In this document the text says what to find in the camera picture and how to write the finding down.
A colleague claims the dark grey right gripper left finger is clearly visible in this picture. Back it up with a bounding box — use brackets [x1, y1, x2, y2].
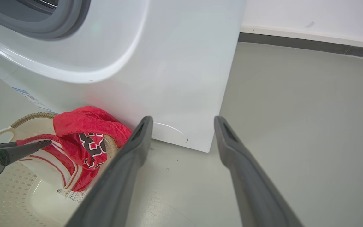
[65, 116, 153, 227]

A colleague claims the white washing machine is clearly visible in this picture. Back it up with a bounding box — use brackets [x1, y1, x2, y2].
[0, 0, 247, 153]

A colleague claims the red basketball jersey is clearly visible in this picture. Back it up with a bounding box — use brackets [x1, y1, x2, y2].
[16, 106, 132, 192]

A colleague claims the grey rubber door seal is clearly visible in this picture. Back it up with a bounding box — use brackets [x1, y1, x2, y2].
[0, 0, 91, 40]

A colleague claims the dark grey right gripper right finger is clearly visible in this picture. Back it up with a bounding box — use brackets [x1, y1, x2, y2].
[214, 116, 304, 227]

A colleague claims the white plastic laundry basket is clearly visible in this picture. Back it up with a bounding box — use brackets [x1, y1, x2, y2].
[0, 112, 119, 227]

